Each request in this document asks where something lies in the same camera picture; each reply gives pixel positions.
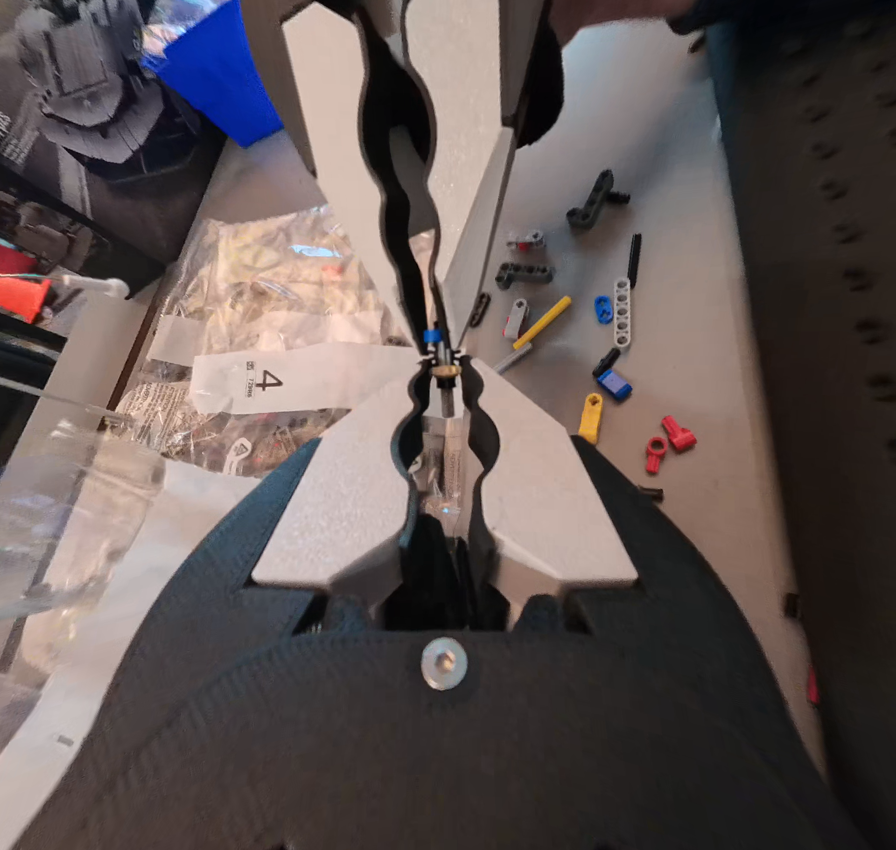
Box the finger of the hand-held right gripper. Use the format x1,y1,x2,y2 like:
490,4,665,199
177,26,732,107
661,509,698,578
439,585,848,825
280,3,428,347
402,0,519,350

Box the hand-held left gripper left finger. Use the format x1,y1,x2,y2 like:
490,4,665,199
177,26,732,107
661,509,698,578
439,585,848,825
251,356,429,591

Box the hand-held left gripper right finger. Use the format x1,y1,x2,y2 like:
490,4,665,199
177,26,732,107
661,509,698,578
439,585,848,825
462,356,639,589

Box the black lego gear frame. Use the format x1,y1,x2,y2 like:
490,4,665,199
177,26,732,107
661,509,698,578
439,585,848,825
419,321,466,418

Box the dark grey lego liftarm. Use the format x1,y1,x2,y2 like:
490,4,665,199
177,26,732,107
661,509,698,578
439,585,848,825
495,262,555,290

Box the dark grey bent lego beam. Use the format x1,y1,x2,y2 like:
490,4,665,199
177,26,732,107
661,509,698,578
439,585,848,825
566,169,631,230

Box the yellow lego axle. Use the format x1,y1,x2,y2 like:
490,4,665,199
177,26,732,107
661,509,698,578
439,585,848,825
512,296,573,350

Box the black lego set box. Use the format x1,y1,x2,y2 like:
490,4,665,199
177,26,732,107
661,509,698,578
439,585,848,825
0,0,228,298

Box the blue plastic bin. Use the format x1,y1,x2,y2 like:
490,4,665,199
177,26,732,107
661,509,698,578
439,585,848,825
140,0,284,147

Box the empty torn clear bag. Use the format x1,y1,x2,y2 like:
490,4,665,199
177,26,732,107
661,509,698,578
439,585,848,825
409,416,469,536

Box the black dimpled mat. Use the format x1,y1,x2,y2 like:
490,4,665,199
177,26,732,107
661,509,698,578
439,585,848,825
707,17,896,850

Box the red storage box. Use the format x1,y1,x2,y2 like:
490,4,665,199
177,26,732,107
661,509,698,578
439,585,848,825
0,244,53,322

